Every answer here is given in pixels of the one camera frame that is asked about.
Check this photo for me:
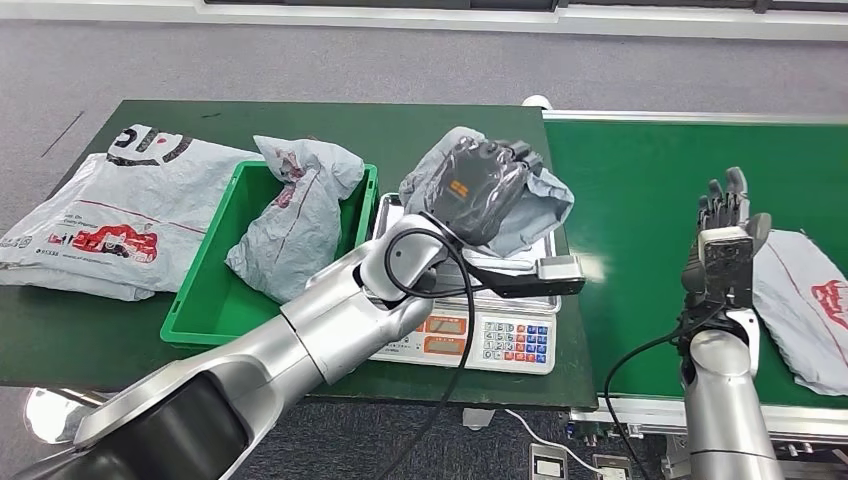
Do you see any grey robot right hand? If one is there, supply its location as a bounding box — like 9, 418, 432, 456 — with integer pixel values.
680, 166, 773, 309

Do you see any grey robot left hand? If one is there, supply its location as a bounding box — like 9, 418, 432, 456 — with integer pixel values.
430, 137, 545, 248

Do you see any grey parcel bag red logo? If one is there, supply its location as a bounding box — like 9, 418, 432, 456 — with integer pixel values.
751, 229, 848, 397

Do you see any green conveyor belt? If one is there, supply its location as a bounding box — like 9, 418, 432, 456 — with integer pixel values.
541, 109, 848, 458

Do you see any grey floor socket box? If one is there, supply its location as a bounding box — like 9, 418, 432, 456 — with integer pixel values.
591, 455, 631, 480
527, 445, 568, 480

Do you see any white scale with steel tray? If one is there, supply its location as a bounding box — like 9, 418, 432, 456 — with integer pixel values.
367, 193, 562, 376

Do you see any green plastic crate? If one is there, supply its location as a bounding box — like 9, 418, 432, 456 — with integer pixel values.
160, 161, 379, 349

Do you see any large flat printed mailer bag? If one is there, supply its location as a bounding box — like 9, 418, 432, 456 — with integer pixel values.
0, 124, 263, 305

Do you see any chrome round table base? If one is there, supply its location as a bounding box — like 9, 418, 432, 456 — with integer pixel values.
23, 387, 94, 445

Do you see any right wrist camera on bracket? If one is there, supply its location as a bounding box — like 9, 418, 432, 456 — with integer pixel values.
696, 227, 757, 309

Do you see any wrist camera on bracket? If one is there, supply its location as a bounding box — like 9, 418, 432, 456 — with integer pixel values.
696, 227, 757, 309
463, 254, 587, 299

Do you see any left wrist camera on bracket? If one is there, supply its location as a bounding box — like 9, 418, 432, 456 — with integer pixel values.
463, 254, 587, 299

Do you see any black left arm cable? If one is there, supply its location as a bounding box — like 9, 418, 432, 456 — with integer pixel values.
384, 228, 477, 480

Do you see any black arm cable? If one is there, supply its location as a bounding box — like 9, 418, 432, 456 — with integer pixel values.
384, 228, 477, 480
604, 304, 723, 480

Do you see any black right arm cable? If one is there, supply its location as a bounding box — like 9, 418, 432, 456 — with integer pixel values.
604, 304, 723, 480

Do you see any grey table leg bracket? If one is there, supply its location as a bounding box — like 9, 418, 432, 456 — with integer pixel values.
461, 409, 496, 433

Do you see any white floor cable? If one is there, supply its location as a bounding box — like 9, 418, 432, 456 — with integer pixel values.
504, 410, 604, 477

